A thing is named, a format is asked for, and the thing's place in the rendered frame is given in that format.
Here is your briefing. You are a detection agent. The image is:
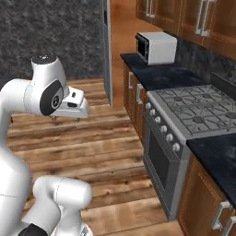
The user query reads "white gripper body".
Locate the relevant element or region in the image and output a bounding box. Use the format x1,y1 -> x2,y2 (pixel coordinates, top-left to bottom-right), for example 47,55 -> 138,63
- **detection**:
49,98 -> 90,120

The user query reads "silver stove with hob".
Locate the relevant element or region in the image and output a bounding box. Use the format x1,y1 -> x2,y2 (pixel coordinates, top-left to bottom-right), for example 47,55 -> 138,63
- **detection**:
142,84 -> 236,222

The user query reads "brown wooden base cupboard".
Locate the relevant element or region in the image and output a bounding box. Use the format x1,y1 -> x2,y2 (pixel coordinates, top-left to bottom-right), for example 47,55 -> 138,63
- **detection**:
176,154 -> 236,236
122,60 -> 148,144

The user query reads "grey fridge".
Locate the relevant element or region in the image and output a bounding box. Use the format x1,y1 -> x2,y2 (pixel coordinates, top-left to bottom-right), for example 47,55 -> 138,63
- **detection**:
100,0 -> 113,107

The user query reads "silver oven door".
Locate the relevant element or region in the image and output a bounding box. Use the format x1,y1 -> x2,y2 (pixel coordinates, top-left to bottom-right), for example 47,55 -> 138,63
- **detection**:
142,113 -> 185,222

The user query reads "white microwave oven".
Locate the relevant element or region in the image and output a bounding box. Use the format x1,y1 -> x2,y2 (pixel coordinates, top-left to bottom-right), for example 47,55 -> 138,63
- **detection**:
135,30 -> 178,66

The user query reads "brown wooden wall cupboard door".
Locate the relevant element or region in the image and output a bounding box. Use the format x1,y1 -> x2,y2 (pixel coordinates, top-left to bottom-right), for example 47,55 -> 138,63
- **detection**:
202,0 -> 236,61
178,0 -> 207,47
151,0 -> 183,35
136,0 -> 154,24

